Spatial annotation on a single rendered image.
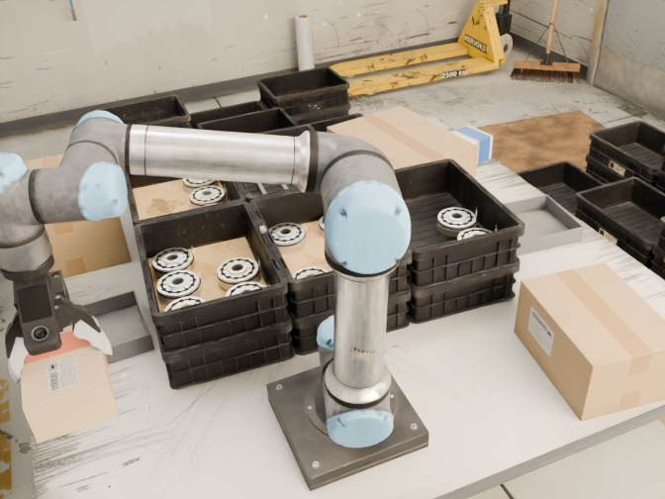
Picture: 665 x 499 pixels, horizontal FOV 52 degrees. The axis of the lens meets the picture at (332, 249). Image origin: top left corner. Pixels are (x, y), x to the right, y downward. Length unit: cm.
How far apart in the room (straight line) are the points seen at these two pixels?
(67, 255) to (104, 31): 297
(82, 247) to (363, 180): 124
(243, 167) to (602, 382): 86
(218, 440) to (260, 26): 390
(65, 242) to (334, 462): 103
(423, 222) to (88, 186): 114
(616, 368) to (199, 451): 87
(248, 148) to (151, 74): 396
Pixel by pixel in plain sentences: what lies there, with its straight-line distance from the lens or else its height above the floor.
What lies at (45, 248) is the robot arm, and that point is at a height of 132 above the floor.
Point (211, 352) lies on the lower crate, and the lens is 158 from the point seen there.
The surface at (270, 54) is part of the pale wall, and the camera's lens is 516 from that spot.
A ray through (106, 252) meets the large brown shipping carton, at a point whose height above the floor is 75.
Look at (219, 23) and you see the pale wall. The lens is 499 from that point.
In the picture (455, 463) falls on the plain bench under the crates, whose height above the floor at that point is 70.
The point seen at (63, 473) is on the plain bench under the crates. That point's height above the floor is 70.
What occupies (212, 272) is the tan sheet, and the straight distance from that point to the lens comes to 176.
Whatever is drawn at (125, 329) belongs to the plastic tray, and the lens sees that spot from 185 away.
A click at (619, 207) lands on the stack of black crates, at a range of 297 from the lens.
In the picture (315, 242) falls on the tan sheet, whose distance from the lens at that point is 182.
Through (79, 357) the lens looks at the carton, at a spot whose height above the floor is 112.
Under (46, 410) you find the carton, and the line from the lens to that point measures 111.
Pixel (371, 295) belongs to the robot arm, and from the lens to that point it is 103.
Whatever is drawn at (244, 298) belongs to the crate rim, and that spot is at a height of 92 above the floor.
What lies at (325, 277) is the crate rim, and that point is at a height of 93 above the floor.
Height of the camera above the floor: 184
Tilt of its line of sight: 34 degrees down
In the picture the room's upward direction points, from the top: 3 degrees counter-clockwise
